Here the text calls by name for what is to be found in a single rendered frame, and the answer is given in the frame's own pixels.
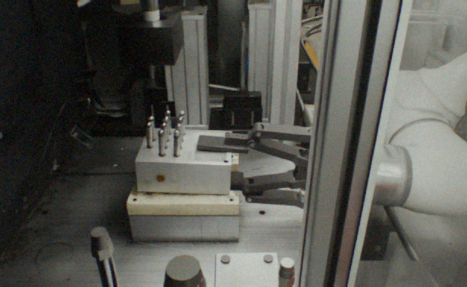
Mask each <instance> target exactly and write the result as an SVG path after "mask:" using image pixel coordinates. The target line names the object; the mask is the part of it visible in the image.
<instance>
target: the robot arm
mask: <svg viewBox="0 0 467 287"><path fill-rule="evenodd" d="M311 127H313V126H310V127H302V126H292V125H277V124H269V123H261V122H256V123H255V124H254V127H253V128H252V130H251V131H249V132H248V134H231V133H228V134H225V137H217V136H207V135H199V138H198V143H197V149H198V150H207V151H216V152H225V153H242V154H248V147H249V148H251V149H252V150H256V151H258V152H262V153H265V154H269V155H271V156H275V157H279V158H281V159H286V160H288V161H291V162H293V163H294V164H296V167H295V169H293V170H288V171H287V172H283V173H276V174H269V175H257V176H251V177H245V176H244V173H243V172H231V182H230V190H233V191H241V193H242V195H244V196H245V200H246V202H247V203H256V204H268V205H280V206H291V207H298V208H300V209H304V196H305V191H299V192H298V191H289V190H278V189H283V188H289V189H292V190H293V189H300V188H303V189H305V188H306V180H307V172H308V157H309V149H310V147H309V148H308V149H307V150H306V149H305V148H303V147H299V146H291V145H288V144H285V143H281V142H279V141H275V140H287V141H296V142H305V143H310V142H311ZM293 178H295V180H294V179H293Z"/></svg>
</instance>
